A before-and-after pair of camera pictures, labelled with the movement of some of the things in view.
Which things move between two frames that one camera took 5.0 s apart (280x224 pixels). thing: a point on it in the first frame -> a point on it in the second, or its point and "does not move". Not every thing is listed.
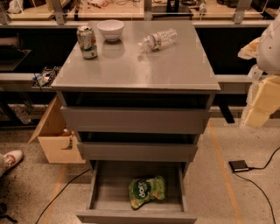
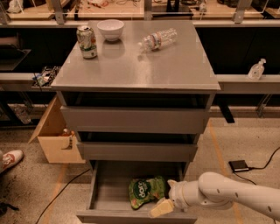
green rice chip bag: [144, 190] does not move
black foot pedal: [240, 165] does not move
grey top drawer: [136, 119] does not move
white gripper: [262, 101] -> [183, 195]
